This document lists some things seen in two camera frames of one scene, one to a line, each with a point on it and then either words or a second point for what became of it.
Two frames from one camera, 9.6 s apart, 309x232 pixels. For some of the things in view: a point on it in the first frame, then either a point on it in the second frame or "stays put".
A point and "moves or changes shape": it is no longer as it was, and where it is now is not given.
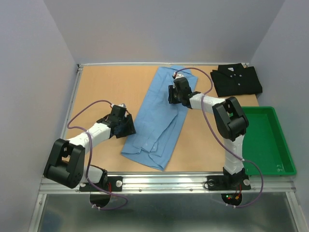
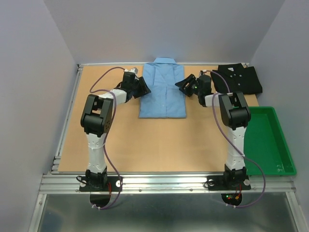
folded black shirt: (233, 79) stays put
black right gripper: (171, 98) to (190, 79)
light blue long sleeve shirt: (158, 123) moves or changes shape
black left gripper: (130, 129) to (144, 90)
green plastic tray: (265, 143) stays put
